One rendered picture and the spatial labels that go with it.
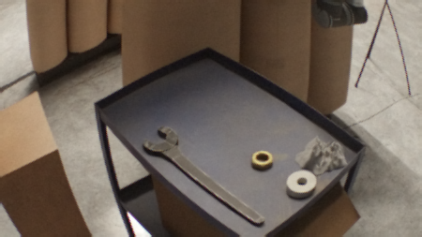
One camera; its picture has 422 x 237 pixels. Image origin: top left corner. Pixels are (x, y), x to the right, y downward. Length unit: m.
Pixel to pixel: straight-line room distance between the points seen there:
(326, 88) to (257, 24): 0.67
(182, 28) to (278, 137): 0.55
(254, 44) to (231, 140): 0.78
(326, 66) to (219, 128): 1.18
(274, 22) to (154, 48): 0.51
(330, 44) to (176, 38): 0.92
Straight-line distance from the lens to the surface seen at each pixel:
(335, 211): 1.04
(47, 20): 2.92
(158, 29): 1.48
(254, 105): 1.19
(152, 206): 1.41
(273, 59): 1.84
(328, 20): 1.46
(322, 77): 2.23
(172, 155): 1.02
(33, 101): 1.29
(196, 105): 1.18
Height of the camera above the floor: 1.56
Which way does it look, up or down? 37 degrees down
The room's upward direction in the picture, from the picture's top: 2 degrees clockwise
